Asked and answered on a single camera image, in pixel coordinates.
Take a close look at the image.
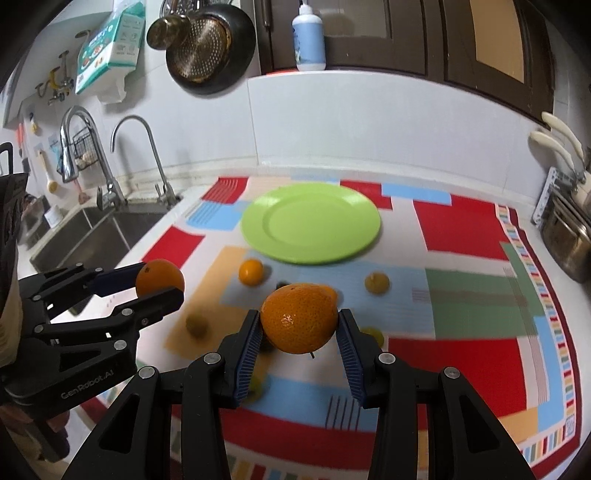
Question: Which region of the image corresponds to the small orange mandarin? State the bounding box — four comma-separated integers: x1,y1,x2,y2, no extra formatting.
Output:
135,259,185,297

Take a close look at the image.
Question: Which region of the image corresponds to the yellow-green round fruit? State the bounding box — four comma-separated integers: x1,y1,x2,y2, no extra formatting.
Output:
185,313,209,339

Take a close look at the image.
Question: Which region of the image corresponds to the small orange citrus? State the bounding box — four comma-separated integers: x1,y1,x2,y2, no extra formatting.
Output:
238,258,266,287

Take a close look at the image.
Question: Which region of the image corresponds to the brownish green round fruit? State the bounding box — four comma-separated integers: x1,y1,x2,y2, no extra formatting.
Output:
363,271,391,296

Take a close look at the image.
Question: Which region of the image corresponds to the large orange mandarin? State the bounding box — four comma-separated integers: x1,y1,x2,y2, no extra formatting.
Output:
260,283,338,355

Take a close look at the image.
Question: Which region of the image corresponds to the large chrome kitchen faucet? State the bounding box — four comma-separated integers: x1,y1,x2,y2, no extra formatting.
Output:
59,105,127,210

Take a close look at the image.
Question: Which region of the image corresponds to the stainless steel sink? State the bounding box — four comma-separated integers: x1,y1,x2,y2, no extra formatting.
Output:
31,203,167,272

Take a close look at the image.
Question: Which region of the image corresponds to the colourful patchwork table mat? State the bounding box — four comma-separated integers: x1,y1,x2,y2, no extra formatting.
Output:
126,177,589,479

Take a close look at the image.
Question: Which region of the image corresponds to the lime green plate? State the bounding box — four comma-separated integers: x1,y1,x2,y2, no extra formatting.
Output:
240,182,382,265

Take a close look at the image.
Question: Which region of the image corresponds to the teal white paper package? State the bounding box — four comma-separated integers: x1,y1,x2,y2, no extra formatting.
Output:
75,1,145,104

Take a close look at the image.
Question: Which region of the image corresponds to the stainless steel pot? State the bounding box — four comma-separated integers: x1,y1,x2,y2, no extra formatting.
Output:
541,188,590,284

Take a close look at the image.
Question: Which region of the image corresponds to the golden perforated strainer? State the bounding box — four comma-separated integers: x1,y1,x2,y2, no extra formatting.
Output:
166,16,229,84

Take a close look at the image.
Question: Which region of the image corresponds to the small golden saucepan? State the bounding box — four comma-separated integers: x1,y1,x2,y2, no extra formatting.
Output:
146,15,190,50

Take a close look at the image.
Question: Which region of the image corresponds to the metal dish rack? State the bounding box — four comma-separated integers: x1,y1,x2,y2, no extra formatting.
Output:
531,167,572,229

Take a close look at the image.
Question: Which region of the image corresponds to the blue white bottle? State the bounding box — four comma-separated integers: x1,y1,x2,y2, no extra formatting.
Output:
291,1,327,72

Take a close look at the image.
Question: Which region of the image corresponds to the wire sink basket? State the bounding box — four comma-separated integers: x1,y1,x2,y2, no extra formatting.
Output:
70,127,98,170

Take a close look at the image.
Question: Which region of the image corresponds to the wall water tap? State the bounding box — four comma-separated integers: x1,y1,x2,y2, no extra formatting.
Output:
35,50,75,105

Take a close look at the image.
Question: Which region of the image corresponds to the cream pan handle lower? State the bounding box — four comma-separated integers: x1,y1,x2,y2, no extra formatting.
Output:
529,131,586,183

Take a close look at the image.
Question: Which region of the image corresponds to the cream pan handle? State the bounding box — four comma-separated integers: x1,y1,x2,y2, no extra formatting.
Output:
541,111,590,168
529,131,586,183

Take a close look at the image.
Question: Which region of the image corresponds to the cream pan handle upper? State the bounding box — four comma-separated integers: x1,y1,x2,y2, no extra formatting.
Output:
541,111,590,168

